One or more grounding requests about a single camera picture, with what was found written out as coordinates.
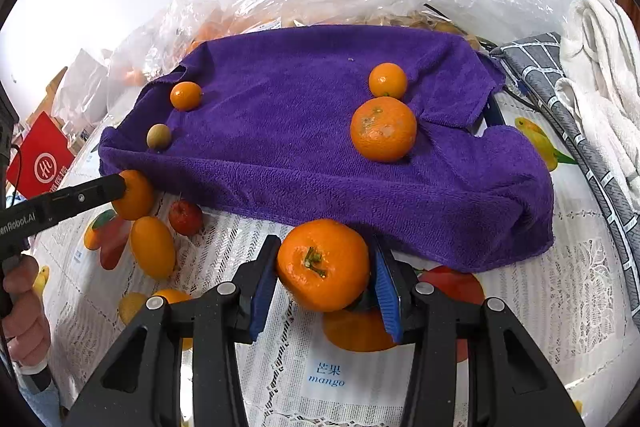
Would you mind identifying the small brown round fruit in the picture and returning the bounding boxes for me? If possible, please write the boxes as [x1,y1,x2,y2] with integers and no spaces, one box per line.
[146,124,173,151]

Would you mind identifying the white plastic bag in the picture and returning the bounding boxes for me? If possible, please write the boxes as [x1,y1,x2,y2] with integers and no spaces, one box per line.
[52,49,115,134]

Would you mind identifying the crumpled clear plastic bag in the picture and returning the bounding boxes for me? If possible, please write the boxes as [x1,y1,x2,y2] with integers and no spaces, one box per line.
[375,0,568,45]

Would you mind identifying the red paper bag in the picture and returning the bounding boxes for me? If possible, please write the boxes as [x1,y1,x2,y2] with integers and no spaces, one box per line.
[6,111,76,200]

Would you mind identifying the oval orange fruit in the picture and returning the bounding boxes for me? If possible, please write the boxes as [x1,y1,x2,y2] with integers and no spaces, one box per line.
[130,216,177,280]

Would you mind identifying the orange mandarin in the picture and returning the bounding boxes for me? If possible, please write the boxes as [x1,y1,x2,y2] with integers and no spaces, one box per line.
[152,289,195,352]
[350,97,418,162]
[111,170,156,221]
[170,81,203,112]
[276,218,372,313]
[368,63,408,99]

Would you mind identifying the person's left forearm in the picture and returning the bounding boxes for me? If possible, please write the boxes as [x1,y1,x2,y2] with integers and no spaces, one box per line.
[12,359,68,427]

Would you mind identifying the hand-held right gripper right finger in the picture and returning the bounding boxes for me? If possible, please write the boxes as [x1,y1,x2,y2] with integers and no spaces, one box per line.
[370,233,586,427]

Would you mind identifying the grey checked cloth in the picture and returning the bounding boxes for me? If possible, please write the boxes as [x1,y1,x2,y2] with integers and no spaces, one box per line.
[489,32,640,268]

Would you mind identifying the person's left hand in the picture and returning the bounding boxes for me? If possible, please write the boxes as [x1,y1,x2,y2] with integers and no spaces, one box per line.
[0,253,52,366]

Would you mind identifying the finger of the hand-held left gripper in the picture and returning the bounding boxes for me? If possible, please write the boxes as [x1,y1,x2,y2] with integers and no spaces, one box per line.
[44,173,127,221]

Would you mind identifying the white towel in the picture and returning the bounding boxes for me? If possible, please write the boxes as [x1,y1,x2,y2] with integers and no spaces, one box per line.
[557,0,640,208]

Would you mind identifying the small red fruit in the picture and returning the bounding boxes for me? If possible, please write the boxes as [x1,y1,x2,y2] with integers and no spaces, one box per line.
[168,200,204,237]

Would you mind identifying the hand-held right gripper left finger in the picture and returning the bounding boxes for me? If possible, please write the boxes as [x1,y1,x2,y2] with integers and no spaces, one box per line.
[62,234,283,427]

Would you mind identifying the clear plastic bag of oranges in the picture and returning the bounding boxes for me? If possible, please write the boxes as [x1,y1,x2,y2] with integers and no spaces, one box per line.
[107,0,236,82]

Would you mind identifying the purple towel covered tray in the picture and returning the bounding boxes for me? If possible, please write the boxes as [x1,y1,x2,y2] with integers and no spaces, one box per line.
[97,24,556,275]

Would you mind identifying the fruit print tablecloth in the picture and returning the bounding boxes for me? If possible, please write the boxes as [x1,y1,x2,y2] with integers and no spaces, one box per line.
[20,97,640,427]

